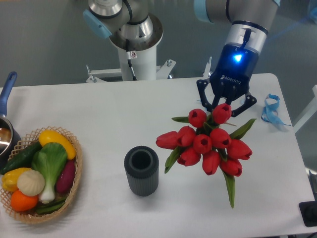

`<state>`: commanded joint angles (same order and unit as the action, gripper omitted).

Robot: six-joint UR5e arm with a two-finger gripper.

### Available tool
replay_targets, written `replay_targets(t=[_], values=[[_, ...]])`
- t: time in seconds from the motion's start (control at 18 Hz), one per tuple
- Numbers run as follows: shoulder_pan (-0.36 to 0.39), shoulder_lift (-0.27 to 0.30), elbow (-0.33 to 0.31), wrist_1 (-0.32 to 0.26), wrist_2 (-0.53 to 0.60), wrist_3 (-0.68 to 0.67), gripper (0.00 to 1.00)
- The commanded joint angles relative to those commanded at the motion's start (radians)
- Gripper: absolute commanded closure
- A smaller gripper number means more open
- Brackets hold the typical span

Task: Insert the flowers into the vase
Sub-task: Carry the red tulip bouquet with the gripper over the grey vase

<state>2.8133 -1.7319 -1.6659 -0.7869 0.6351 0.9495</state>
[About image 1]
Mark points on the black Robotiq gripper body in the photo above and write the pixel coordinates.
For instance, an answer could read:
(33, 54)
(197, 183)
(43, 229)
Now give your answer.
(232, 74)

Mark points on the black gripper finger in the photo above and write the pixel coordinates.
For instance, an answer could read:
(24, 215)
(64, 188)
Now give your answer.
(249, 101)
(202, 85)

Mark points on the red tulip bouquet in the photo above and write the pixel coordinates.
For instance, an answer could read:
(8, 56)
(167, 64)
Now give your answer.
(203, 140)

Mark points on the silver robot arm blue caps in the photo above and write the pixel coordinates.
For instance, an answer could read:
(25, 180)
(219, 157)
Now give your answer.
(250, 20)

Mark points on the dark grey ribbed vase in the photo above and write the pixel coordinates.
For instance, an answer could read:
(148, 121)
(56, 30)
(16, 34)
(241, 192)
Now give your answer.
(141, 164)

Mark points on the blue ribbon strip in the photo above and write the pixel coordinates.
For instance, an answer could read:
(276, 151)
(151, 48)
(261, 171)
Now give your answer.
(269, 113)

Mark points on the black device at edge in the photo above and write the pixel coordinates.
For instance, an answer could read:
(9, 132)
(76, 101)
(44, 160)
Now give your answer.
(309, 213)

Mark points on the yellow squash toy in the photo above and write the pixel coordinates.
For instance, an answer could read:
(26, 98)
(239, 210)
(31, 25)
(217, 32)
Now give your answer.
(51, 136)

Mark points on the purple sweet potato toy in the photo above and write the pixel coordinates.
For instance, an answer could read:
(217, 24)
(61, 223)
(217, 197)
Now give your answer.
(66, 178)

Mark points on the green bok choy toy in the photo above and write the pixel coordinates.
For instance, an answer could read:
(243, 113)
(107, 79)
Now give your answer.
(49, 162)

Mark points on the woven wicker basket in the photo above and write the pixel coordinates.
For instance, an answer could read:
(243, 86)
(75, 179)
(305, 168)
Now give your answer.
(30, 217)

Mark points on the dark green cucumber toy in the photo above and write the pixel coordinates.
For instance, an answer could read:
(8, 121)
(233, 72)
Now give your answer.
(23, 159)

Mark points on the cream garlic bulb toy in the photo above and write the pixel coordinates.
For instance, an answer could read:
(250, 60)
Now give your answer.
(31, 183)

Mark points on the green pea pod toy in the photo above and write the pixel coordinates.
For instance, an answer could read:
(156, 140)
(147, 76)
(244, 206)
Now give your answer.
(50, 207)

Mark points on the yellow bell pepper toy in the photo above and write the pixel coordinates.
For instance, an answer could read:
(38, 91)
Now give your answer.
(9, 179)

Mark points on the orange fruit toy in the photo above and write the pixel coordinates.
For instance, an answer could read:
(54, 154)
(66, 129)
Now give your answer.
(21, 202)

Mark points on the white metal frame bracket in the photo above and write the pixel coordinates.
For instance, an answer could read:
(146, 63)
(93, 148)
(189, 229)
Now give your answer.
(307, 112)

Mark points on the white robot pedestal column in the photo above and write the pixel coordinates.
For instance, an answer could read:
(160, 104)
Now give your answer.
(137, 48)

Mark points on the blue handled saucepan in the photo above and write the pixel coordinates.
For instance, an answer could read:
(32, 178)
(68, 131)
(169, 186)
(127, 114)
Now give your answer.
(9, 137)

